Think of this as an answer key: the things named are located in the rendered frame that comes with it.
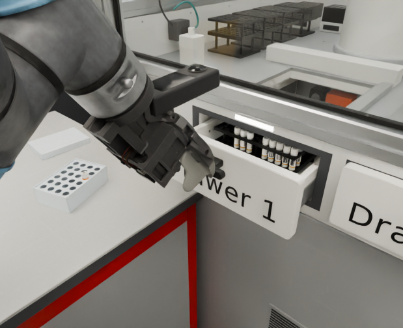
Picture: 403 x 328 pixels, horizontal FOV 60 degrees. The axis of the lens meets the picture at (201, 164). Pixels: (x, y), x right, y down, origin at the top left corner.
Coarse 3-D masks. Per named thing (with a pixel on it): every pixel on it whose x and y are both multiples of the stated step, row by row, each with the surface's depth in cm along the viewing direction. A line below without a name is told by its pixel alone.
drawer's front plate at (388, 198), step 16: (352, 176) 51; (368, 176) 49; (384, 176) 49; (336, 192) 54; (352, 192) 52; (368, 192) 50; (384, 192) 49; (400, 192) 47; (336, 208) 55; (368, 208) 51; (384, 208) 50; (400, 208) 48; (336, 224) 56; (352, 224) 54; (384, 224) 50; (400, 224) 49; (368, 240) 53; (384, 240) 52; (400, 240) 50
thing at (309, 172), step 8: (208, 120) 72; (216, 120) 73; (200, 128) 69; (208, 128) 71; (208, 136) 72; (216, 136) 75; (304, 168) 67; (312, 168) 57; (304, 176) 55; (312, 176) 56; (312, 184) 57; (304, 192) 55; (312, 192) 59; (304, 200) 57
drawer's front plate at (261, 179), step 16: (208, 144) 57; (224, 144) 56; (224, 160) 56; (240, 160) 53; (256, 160) 52; (176, 176) 66; (240, 176) 55; (256, 176) 52; (272, 176) 50; (288, 176) 49; (208, 192) 62; (224, 192) 59; (240, 192) 56; (256, 192) 54; (272, 192) 52; (288, 192) 49; (240, 208) 58; (256, 208) 55; (272, 208) 53; (288, 208) 51; (272, 224) 54; (288, 224) 52
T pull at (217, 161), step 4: (216, 160) 56; (220, 160) 56; (216, 164) 55; (220, 164) 55; (216, 168) 53; (216, 172) 53; (220, 172) 52; (224, 172) 53; (216, 176) 53; (220, 176) 52; (224, 176) 53
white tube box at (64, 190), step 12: (72, 168) 76; (84, 168) 75; (96, 168) 75; (48, 180) 71; (60, 180) 71; (72, 180) 72; (84, 180) 71; (96, 180) 73; (36, 192) 69; (48, 192) 67; (60, 192) 69; (72, 192) 67; (84, 192) 70; (48, 204) 69; (60, 204) 67; (72, 204) 68
